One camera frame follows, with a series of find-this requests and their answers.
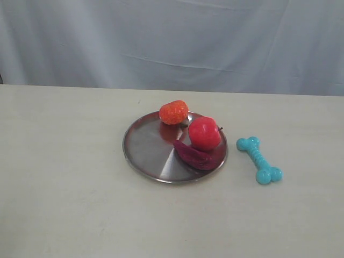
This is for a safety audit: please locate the turquoise toy bone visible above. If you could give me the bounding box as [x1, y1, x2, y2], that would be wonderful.
[236, 137, 283, 185]

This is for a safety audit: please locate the orange toy strawberry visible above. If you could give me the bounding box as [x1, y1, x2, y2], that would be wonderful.
[159, 100, 189, 125]

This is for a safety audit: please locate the round stainless steel plate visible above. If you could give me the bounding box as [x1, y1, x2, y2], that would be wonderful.
[122, 111, 228, 184]

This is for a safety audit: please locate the red toy apple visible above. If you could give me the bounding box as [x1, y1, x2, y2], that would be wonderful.
[188, 116, 221, 152]

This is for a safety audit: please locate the dark purple toy sweet potato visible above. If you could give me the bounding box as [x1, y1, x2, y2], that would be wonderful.
[173, 140, 218, 170]

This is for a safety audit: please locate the white backdrop cloth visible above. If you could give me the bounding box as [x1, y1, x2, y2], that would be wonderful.
[1, 1, 343, 96]

